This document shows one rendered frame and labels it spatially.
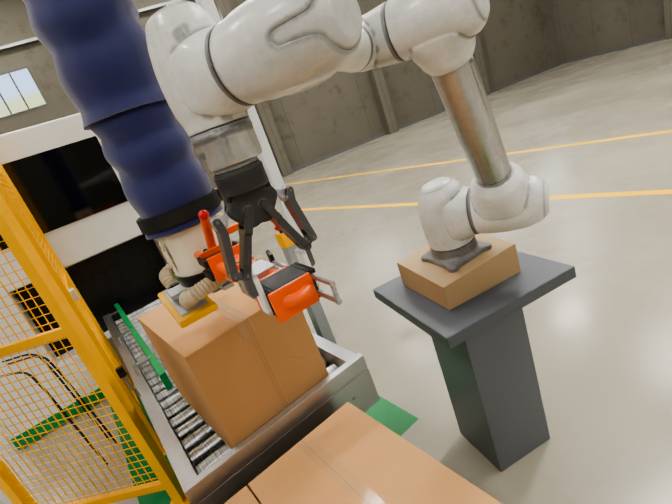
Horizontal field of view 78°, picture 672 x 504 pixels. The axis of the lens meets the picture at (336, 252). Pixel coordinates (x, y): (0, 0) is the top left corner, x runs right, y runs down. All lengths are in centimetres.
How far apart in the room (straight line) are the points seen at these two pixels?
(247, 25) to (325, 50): 9
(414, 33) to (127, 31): 64
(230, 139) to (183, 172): 54
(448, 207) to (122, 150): 92
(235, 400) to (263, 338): 21
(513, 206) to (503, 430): 88
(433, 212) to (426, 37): 57
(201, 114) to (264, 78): 12
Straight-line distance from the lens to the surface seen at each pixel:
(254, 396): 144
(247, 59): 52
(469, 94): 109
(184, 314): 112
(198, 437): 173
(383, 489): 123
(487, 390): 164
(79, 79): 115
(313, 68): 50
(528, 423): 186
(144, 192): 113
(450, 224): 137
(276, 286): 64
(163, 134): 113
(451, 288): 137
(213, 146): 60
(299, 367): 150
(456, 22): 98
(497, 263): 146
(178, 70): 60
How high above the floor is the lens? 146
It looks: 19 degrees down
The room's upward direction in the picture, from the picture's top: 20 degrees counter-clockwise
